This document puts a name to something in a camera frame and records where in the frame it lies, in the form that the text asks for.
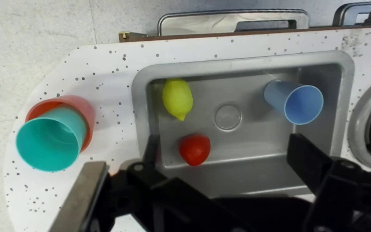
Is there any yellow plastic lemon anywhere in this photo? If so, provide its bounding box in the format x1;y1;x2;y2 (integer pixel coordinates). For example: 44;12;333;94
161;78;194;122

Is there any red plastic tomato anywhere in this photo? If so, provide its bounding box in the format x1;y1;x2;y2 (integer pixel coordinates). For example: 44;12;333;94
178;132;212;167

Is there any blue plastic cup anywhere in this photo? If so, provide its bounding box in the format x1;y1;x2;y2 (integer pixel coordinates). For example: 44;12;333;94
261;78;326;126

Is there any white speckled kitchen countertop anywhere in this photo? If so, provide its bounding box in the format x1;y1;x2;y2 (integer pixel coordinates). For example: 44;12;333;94
2;24;371;232

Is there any red plastic cup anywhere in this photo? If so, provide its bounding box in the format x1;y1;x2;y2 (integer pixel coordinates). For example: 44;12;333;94
24;94;96;152

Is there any round sink drain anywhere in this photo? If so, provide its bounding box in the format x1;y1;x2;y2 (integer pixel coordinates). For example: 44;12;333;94
214;101;243;132

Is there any silver toy sink basin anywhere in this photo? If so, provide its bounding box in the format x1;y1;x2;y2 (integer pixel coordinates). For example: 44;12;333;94
130;50;355;199

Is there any teal plastic cup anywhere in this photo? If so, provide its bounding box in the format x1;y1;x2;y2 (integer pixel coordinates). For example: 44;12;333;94
14;105;89;173

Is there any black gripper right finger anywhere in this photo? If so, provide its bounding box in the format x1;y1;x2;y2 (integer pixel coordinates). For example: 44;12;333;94
287;132;340;195

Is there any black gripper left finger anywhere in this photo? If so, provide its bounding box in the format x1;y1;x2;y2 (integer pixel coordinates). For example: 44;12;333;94
133;134;175;190

